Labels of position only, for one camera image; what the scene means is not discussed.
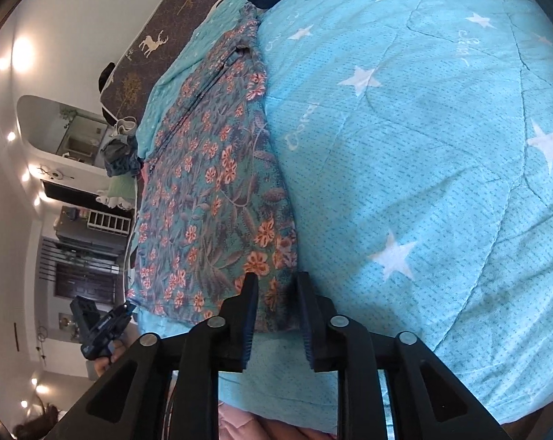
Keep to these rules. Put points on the turquoise star quilt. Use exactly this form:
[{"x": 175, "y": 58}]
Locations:
[{"x": 418, "y": 146}]

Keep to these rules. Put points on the arched mirror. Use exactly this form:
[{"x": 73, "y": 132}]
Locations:
[{"x": 51, "y": 123}]

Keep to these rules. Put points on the person's left hand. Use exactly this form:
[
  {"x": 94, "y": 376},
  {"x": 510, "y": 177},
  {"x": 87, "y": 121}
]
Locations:
[{"x": 109, "y": 363}]

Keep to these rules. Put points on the black cloth behind mattress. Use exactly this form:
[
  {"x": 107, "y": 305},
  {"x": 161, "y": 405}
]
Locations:
[{"x": 105, "y": 75}]

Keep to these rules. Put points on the small green pillow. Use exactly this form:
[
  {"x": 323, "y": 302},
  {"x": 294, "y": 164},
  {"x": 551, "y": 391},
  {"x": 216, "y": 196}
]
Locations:
[{"x": 122, "y": 187}]

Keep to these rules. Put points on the grey clothes pile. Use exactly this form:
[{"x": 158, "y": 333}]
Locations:
[{"x": 118, "y": 156}]

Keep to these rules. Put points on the floral shirt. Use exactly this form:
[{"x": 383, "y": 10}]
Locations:
[{"x": 203, "y": 192}]

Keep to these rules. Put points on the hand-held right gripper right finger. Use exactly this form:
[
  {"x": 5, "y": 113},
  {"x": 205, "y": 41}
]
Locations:
[{"x": 307, "y": 330}]

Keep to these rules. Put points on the white rack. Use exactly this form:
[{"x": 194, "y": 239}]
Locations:
[{"x": 106, "y": 222}]

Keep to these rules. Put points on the white wall decoration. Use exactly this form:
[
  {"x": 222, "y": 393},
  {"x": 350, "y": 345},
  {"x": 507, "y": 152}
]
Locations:
[{"x": 54, "y": 175}]

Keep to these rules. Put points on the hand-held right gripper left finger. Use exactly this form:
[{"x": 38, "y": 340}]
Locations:
[{"x": 249, "y": 330}]

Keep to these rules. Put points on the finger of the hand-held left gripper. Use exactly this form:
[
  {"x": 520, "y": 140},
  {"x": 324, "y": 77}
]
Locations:
[{"x": 126, "y": 314}]

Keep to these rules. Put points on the person's pink clothing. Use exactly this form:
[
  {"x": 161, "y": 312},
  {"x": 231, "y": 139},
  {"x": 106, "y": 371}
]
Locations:
[{"x": 239, "y": 426}]

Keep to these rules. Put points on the pink garment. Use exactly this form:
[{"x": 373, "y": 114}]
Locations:
[{"x": 143, "y": 175}]

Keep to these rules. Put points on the white figurine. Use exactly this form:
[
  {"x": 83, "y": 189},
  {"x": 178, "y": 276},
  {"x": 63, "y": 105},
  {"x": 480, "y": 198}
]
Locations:
[{"x": 113, "y": 200}]

